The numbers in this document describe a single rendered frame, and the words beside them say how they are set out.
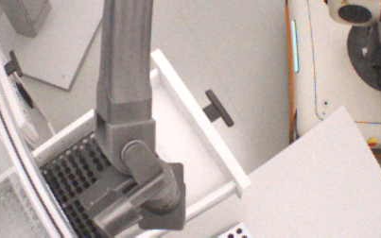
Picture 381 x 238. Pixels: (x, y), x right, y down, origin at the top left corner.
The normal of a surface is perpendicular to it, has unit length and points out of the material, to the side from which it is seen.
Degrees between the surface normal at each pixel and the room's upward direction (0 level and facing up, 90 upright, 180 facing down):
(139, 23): 50
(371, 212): 0
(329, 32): 0
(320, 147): 0
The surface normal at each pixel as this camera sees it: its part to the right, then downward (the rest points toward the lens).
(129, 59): 0.39, 0.34
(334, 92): -0.04, -0.31
